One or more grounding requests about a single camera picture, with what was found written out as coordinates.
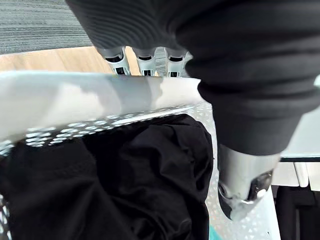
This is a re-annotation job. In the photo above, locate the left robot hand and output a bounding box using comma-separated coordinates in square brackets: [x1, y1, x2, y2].
[65, 0, 320, 222]

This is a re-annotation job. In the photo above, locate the white perforated laundry basket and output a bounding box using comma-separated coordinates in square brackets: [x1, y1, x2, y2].
[0, 70, 281, 240]

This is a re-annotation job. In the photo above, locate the black garment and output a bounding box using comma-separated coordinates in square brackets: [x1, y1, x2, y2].
[0, 113, 215, 240]

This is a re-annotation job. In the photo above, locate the white desk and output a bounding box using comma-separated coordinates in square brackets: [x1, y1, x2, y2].
[271, 74, 320, 188]

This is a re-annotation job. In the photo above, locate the teal cloth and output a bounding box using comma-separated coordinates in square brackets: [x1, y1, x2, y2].
[207, 223, 223, 240]

